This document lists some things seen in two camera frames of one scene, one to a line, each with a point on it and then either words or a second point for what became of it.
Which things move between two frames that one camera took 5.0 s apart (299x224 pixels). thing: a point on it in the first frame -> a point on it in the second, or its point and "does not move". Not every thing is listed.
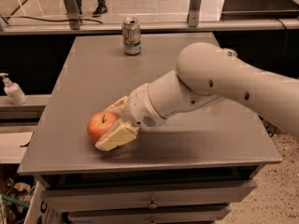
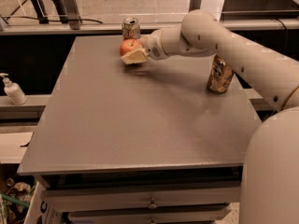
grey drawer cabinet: [189, 168] does not move
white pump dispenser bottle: [14, 91] does not move
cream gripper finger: [119, 107] -> [143, 40]
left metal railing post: [71, 7] does not move
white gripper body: [140, 105] -> [153, 46]
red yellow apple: [98, 124] -> [128, 45]
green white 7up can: [132, 36] does not move
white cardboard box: [39, 212] does not move
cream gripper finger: [121, 133] -> [137, 56]
